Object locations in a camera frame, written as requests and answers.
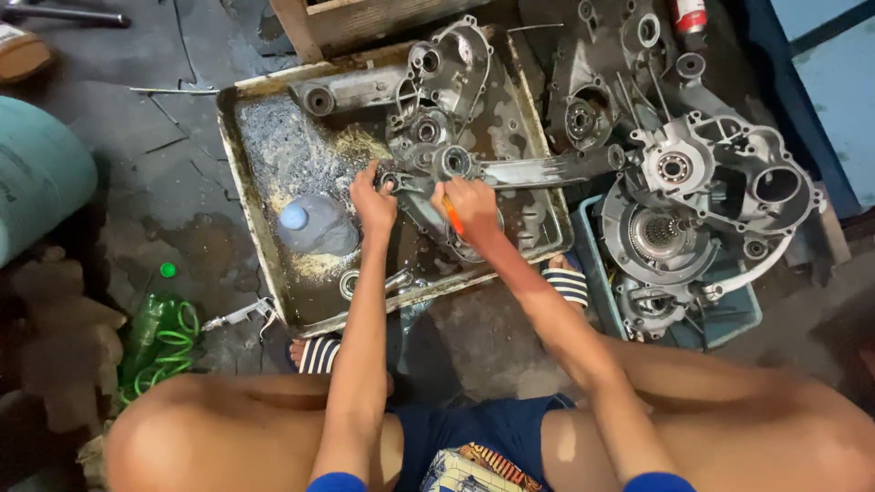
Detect person's left hand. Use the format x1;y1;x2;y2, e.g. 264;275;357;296
349;160;399;237

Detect person's right hand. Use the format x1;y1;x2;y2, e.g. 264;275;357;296
429;176;507;251

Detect orange brush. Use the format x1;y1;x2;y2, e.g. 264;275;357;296
442;195;465;237

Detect long-armed grey engine crankcase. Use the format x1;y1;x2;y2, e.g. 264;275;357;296
375;142;627;265

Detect clear bottle with blue cap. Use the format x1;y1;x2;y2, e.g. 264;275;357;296
276;194;362;258

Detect small shiny metal part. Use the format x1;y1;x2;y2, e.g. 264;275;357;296
383;268;415;295

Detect dirty metal wash tray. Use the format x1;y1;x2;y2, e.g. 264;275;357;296
216;22;576;338

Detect striped right sandal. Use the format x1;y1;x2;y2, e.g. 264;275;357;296
543;251;589;310

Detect striped sandal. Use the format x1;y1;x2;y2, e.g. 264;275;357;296
287;334;343;376
543;251;589;310

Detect grey crankcase with open cover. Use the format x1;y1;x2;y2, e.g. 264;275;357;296
290;15;494;146

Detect striped left sandal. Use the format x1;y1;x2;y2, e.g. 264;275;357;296
287;334;343;376

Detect metal air blow gun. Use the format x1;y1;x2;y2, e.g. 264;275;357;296
200;297;278;337

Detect dark greasy engine crankcase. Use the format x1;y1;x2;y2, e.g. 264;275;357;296
546;0;708;154

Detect wooden crate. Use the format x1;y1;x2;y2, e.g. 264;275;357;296
268;0;494;65

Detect small engine case half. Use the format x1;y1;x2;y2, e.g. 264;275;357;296
614;276;695;341

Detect navy blue shorts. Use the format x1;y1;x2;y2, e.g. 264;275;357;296
391;392;576;492

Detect thin metal rod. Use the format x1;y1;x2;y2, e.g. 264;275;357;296
129;86;221;96

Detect large silver engine crankcase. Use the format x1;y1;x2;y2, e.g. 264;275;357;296
600;109;825;303

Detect printed shirt with blue sleeves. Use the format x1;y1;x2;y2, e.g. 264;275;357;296
306;441;697;492

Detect green plastic bottle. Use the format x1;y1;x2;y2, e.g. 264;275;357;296
118;292;180;388

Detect blue plastic basket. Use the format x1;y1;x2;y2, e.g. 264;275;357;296
570;194;764;351

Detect red spray can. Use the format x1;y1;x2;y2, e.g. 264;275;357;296
669;0;709;36

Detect heap of brown rubble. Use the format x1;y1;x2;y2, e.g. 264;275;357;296
10;246;129;438

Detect teal gas cylinder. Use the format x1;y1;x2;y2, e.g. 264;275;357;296
0;95;98;269

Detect dark metal pipe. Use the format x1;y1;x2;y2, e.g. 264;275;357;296
0;0;132;30

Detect brown cardboard roll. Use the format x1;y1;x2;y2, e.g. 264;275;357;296
0;20;54;85

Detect coiled green hose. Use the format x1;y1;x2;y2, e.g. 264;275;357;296
120;301;201;404

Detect blue door frame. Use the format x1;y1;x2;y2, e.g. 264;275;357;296
723;0;875;221

